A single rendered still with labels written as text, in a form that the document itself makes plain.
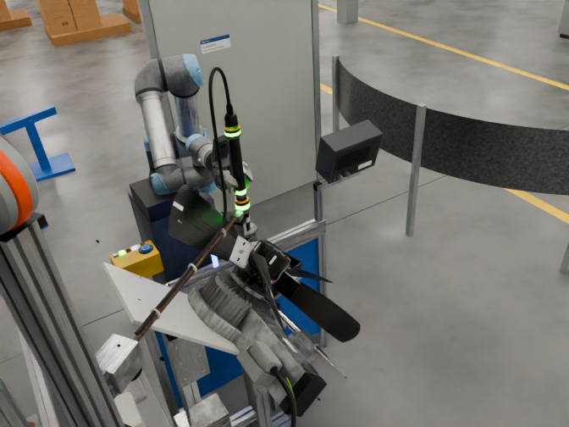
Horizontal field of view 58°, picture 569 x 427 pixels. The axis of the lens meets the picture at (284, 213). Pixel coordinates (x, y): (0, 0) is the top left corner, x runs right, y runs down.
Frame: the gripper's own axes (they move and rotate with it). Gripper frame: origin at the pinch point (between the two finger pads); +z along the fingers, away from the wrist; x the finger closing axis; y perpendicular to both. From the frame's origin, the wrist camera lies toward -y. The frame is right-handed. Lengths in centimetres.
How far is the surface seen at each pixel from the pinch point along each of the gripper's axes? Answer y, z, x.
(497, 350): 147, 16, -127
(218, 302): 31.5, 9.4, 17.7
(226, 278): 28.1, 5.2, 12.1
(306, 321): 121, -40, -43
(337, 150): 24, -32, -59
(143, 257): 39, -35, 27
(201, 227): 10.3, 0.2, 15.2
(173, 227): 5.2, 2.3, 23.7
